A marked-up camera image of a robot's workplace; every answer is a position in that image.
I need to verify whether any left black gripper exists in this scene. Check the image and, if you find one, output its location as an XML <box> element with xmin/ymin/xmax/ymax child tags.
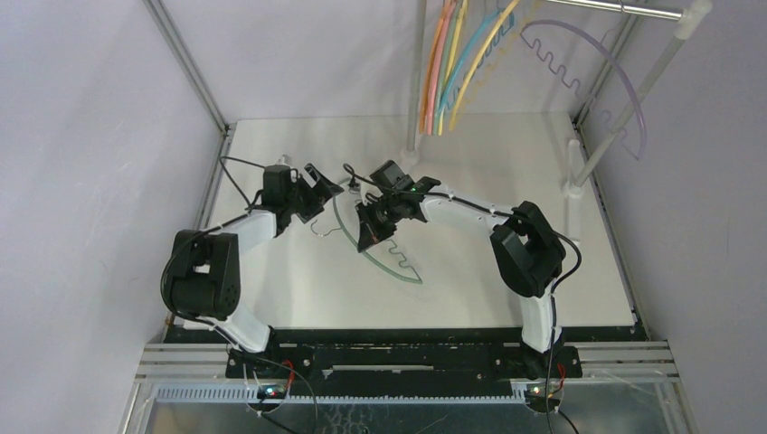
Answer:
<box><xmin>284</xmin><ymin>165</ymin><xmax>343</xmax><ymax>223</ymax></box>

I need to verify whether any dark green plastic hanger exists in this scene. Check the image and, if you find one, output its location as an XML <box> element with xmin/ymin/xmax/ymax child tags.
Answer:
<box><xmin>309</xmin><ymin>176</ymin><xmax>424</xmax><ymax>286</ymax></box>

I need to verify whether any pink plastic hanger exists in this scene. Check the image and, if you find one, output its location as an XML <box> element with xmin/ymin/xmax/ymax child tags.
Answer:
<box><xmin>425</xmin><ymin>1</ymin><xmax>452</xmax><ymax>135</ymax></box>

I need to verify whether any teal plastic hanger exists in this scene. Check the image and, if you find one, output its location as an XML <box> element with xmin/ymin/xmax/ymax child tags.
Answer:
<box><xmin>443</xmin><ymin>10</ymin><xmax>516</xmax><ymax>119</ymax></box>

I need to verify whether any pale yellow plastic hanger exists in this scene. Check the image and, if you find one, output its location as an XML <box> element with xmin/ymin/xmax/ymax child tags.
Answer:
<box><xmin>443</xmin><ymin>1</ymin><xmax>543</xmax><ymax>132</ymax></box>

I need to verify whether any purple plastic hanger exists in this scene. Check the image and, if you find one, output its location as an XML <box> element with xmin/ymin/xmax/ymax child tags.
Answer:
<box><xmin>517</xmin><ymin>5</ymin><xmax>649</xmax><ymax>162</ymax></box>

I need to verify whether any light green plastic hanger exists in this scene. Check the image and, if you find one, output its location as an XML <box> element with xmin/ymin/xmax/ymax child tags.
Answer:
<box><xmin>432</xmin><ymin>1</ymin><xmax>463</xmax><ymax>122</ymax></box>

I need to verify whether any orange plastic hanger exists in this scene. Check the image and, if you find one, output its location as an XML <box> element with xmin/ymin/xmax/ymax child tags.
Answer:
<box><xmin>419</xmin><ymin>1</ymin><xmax>450</xmax><ymax>134</ymax></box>

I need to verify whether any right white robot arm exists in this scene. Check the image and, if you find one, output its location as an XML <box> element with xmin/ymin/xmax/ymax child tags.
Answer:
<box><xmin>344</xmin><ymin>160</ymin><xmax>566</xmax><ymax>376</ymax></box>

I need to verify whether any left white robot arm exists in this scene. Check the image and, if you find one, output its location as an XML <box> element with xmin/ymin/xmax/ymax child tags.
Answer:
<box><xmin>159</xmin><ymin>164</ymin><xmax>344</xmax><ymax>377</ymax></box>

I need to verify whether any left small circuit board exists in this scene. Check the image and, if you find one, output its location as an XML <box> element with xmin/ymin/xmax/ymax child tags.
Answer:
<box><xmin>256</xmin><ymin>385</ymin><xmax>288</xmax><ymax>401</ymax></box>

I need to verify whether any small circuit board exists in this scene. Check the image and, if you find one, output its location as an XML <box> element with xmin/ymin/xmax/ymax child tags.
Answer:
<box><xmin>525</xmin><ymin>386</ymin><xmax>553</xmax><ymax>401</ymax></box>
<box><xmin>256</xmin><ymin>385</ymin><xmax>288</xmax><ymax>401</ymax></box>

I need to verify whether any right small circuit board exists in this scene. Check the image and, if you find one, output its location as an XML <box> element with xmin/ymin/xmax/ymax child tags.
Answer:
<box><xmin>525</xmin><ymin>386</ymin><xmax>553</xmax><ymax>401</ymax></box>

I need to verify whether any chrome clothes rack bar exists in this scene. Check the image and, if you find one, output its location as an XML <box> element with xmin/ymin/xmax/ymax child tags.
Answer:
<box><xmin>547</xmin><ymin>0</ymin><xmax>684</xmax><ymax>22</ymax></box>

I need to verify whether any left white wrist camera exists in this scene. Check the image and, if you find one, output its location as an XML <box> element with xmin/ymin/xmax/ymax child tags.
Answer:
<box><xmin>277</xmin><ymin>154</ymin><xmax>294</xmax><ymax>167</ymax></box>

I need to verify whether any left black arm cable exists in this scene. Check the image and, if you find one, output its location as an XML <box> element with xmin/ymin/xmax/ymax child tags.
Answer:
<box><xmin>159</xmin><ymin>156</ymin><xmax>283</xmax><ymax>325</ymax></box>

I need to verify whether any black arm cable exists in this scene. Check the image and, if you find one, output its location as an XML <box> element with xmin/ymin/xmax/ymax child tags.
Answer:
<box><xmin>342</xmin><ymin>163</ymin><xmax>583</xmax><ymax>434</ymax></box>
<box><xmin>159</xmin><ymin>156</ymin><xmax>283</xmax><ymax>325</ymax></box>

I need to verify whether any white clothes rack left post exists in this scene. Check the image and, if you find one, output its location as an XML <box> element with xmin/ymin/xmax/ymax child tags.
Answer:
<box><xmin>400</xmin><ymin>0</ymin><xmax>428</xmax><ymax>170</ymax></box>

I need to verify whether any left aluminium frame profile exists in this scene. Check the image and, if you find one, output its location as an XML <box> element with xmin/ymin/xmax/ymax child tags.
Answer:
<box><xmin>118</xmin><ymin>0</ymin><xmax>230</xmax><ymax>433</ymax></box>

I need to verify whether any aluminium frame profile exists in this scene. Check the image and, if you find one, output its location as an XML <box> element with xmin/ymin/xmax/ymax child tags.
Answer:
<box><xmin>573</xmin><ymin>1</ymin><xmax>697</xmax><ymax>433</ymax></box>
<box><xmin>118</xmin><ymin>0</ymin><xmax>230</xmax><ymax>433</ymax></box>

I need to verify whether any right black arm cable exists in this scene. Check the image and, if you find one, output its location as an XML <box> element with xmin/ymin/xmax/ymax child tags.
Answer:
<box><xmin>342</xmin><ymin>163</ymin><xmax>583</xmax><ymax>434</ymax></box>

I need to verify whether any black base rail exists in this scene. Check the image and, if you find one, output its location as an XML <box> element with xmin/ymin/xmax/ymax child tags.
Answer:
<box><xmin>163</xmin><ymin>325</ymin><xmax>649</xmax><ymax>400</ymax></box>

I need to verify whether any white slotted cable duct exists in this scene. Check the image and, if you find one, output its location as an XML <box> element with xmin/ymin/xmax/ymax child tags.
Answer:
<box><xmin>154</xmin><ymin>381</ymin><xmax>528</xmax><ymax>405</ymax></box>

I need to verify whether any right aluminium frame profile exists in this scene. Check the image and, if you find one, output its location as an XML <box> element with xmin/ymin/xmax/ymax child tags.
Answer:
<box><xmin>573</xmin><ymin>1</ymin><xmax>697</xmax><ymax>433</ymax></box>

